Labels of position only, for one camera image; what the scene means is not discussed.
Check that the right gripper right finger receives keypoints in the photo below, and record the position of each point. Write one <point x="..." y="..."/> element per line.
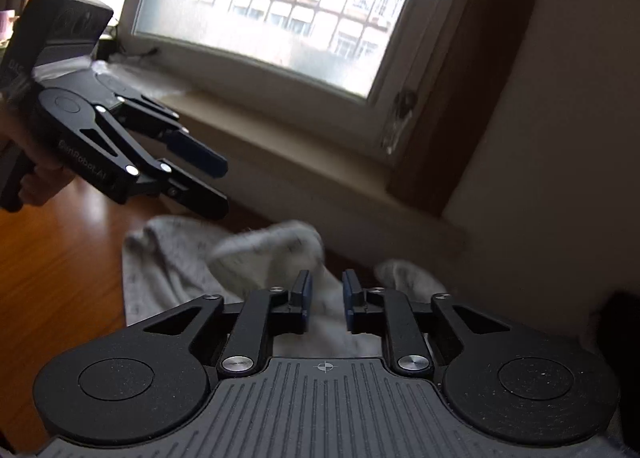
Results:
<point x="510" y="382"/>

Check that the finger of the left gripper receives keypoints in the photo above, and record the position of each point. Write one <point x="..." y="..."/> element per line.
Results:
<point x="164" y="178"/>
<point x="152" y="119"/>

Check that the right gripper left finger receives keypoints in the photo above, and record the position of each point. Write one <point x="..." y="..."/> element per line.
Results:
<point x="147" y="380"/>

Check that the grey patterned garment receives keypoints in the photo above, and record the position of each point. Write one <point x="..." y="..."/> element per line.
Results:
<point x="172" y="260"/>

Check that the person's left hand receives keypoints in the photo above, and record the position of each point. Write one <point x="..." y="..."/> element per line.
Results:
<point x="49" y="176"/>

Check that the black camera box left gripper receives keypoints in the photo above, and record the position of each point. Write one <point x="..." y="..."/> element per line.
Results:
<point x="51" y="31"/>

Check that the white window frame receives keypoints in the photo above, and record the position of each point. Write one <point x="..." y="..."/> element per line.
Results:
<point x="353" y="71"/>

